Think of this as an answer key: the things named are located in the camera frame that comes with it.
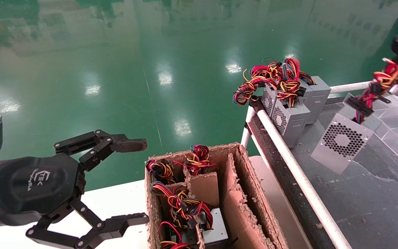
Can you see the black textured edge rail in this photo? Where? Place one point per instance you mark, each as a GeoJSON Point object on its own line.
{"type": "Point", "coordinates": [282, 180]}

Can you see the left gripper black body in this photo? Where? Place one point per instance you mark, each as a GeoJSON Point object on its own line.
{"type": "Point", "coordinates": [36, 183]}

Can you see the short white frame pipe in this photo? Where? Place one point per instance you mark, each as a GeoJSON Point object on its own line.
{"type": "Point", "coordinates": [245, 138]}

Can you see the long corrugated cardboard divider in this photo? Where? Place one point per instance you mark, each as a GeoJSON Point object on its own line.
{"type": "Point", "coordinates": [237, 211]}

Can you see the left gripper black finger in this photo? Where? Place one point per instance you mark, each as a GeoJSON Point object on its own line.
{"type": "Point", "coordinates": [130, 145]}
{"type": "Point", "coordinates": [126, 221]}

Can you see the short cardboard cross divider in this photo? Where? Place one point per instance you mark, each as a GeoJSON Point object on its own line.
{"type": "Point", "coordinates": [204, 186]}

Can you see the white foam wrapped pipe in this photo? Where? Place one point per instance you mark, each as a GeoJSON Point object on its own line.
{"type": "Point", "coordinates": [351, 87]}

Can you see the brown cardboard box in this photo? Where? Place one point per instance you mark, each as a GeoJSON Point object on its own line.
{"type": "Point", "coordinates": [250, 173]}

